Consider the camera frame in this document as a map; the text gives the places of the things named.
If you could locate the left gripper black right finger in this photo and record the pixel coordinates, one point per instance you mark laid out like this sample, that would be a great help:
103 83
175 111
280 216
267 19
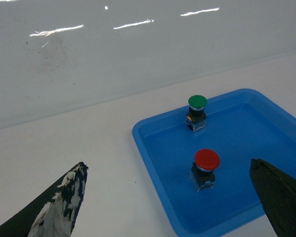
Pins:
277 193

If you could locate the left gripper worn left finger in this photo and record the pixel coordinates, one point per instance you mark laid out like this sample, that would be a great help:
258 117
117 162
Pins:
54 212

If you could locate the red push button switch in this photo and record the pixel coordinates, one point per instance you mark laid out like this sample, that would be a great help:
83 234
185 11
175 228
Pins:
202 170

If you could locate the blue plastic tray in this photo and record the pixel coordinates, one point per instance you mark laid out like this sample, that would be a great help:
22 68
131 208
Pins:
241 125

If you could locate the green push button switch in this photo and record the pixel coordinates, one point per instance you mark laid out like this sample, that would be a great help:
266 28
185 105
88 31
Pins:
196 118

